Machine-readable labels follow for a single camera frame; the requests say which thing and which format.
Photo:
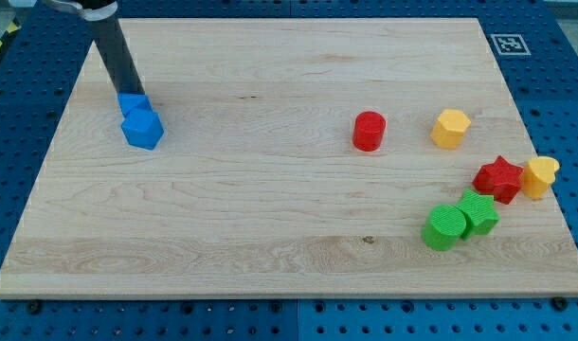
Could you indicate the yellow hexagon block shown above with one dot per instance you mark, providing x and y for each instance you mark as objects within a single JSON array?
[{"x": 450, "y": 129}]

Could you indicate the green star block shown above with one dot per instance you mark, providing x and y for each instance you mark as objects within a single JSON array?
[{"x": 479, "y": 213}]

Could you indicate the red star block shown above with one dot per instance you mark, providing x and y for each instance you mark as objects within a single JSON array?
[{"x": 501, "y": 179}]

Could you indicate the light wooden board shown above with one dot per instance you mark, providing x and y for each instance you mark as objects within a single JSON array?
[{"x": 255, "y": 189}]

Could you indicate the red cylinder block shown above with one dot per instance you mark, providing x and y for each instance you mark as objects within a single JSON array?
[{"x": 368, "y": 131}]

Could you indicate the blue pentagon block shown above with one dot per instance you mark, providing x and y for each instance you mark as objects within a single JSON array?
[{"x": 142, "y": 128}]

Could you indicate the green cylinder block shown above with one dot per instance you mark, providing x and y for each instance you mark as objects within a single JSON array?
[{"x": 443, "y": 227}]

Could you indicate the blue triangle block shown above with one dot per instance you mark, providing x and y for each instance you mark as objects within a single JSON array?
[{"x": 128, "y": 102}]

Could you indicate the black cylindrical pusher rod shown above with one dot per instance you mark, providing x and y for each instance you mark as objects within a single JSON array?
[{"x": 116, "y": 56}]

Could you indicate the yellow heart block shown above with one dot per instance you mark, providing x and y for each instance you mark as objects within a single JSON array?
[{"x": 538, "y": 175}]

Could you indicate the silver rod clamp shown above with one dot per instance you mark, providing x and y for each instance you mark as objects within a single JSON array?
[{"x": 89, "y": 10}]

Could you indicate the white fiducial marker tag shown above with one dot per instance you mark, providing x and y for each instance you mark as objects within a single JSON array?
[{"x": 510, "y": 44}]

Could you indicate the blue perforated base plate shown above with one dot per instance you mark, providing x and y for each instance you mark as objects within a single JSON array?
[{"x": 40, "y": 65}]

